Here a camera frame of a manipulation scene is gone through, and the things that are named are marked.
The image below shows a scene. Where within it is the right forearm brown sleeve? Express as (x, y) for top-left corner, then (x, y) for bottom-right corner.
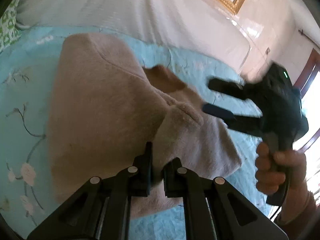
(274, 181), (318, 239)

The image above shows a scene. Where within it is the black cable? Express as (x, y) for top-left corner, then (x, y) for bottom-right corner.
(269, 204), (283, 220)

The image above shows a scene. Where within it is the right hand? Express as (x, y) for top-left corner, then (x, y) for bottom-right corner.
(255, 142), (308, 196)

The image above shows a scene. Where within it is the green white checkered pillow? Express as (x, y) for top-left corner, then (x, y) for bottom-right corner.
(0, 0), (21, 52)

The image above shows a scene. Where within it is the beige knit sweater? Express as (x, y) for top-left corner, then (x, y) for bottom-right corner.
(47, 33), (241, 218)

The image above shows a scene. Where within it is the grey striped bolster pillow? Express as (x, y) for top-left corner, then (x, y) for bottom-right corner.
(17, 0), (250, 71)

